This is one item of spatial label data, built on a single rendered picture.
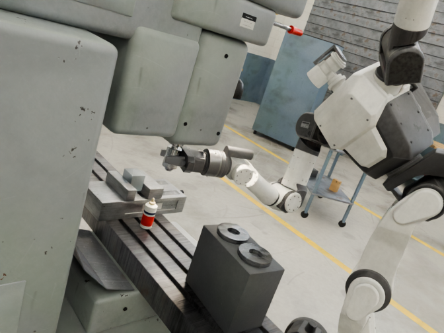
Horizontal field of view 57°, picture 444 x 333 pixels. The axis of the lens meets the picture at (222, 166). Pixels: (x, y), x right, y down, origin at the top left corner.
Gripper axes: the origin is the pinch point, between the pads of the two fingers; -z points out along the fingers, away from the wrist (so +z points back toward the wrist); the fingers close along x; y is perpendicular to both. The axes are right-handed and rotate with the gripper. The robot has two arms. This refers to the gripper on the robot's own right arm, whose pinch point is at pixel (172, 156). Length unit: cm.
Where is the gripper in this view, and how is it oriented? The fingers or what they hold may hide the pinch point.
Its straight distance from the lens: 128.5
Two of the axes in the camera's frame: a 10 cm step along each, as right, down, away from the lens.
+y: -2.9, 9.0, 3.2
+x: 3.5, 4.1, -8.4
